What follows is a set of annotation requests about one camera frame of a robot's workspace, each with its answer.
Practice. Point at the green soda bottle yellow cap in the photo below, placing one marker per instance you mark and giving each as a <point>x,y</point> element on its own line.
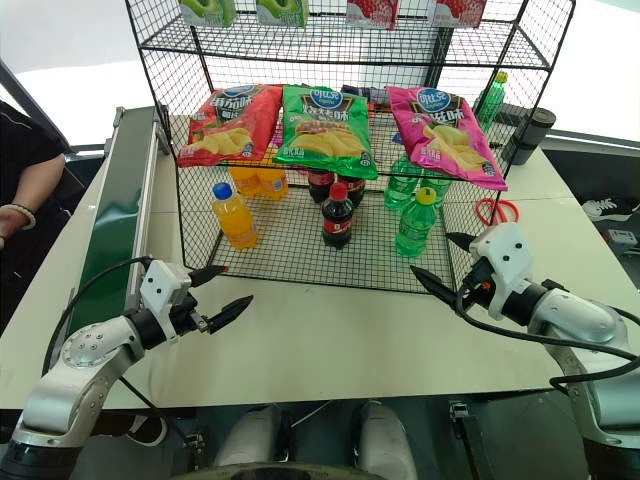
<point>415,227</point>

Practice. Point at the orange soda bottle blue cap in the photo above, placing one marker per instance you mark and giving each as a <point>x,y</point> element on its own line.
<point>234,220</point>

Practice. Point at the green conveyor belt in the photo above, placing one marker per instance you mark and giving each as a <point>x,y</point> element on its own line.
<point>117,220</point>

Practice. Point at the red scissors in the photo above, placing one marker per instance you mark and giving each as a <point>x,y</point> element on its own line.
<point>505,210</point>

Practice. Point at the pink chips bag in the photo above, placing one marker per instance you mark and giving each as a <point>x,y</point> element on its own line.
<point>445,135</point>

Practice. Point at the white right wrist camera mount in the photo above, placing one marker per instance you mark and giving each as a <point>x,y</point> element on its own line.
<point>505,250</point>

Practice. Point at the white robot leg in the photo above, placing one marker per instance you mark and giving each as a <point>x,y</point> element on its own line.
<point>247,440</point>
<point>385,440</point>

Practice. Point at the person forearm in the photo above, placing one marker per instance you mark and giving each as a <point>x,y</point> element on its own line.
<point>42,180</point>

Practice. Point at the red chips bag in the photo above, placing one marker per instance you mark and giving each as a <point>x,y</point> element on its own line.
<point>235,125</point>

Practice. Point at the green chips bag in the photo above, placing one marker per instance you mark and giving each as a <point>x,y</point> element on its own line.
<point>325,130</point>

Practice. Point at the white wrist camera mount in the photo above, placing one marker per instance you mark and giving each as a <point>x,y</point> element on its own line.
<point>505,250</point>
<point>158,288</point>

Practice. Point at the purple snack packet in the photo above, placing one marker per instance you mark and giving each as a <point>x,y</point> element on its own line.
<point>362,93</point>

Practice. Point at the black cylindrical cup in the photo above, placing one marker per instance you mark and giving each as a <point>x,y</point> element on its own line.
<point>535,132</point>

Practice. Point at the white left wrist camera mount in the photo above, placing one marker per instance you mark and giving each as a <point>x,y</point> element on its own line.
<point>158,288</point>

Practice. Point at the cola bottle red cap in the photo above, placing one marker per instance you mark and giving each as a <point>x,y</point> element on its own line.
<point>338,220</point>

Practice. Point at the tall green bottle yellow cap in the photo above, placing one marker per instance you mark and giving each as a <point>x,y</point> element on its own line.
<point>492,100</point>

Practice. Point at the red milk carton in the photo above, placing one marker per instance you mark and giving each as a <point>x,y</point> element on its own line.
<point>460,12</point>
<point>372,12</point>

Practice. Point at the person hand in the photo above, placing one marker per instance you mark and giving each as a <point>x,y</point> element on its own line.
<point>12,225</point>

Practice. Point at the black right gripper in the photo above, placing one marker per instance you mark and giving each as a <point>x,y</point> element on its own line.
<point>475,292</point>

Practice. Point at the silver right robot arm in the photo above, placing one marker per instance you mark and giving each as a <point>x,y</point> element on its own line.
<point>575,311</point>

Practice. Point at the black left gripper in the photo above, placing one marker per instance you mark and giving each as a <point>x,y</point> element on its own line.
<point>187,315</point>

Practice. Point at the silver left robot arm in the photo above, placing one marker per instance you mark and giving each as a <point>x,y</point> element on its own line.
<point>75,360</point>

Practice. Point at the green milk carton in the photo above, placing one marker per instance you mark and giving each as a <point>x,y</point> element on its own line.
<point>207,11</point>
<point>282,11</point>

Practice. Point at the white left robot leg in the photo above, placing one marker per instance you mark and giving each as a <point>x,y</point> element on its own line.
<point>247,440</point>

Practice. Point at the white right robot leg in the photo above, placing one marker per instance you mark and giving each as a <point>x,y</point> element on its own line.
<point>385,440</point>

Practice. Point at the black white sneaker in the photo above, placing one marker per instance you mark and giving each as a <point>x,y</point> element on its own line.
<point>610,209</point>

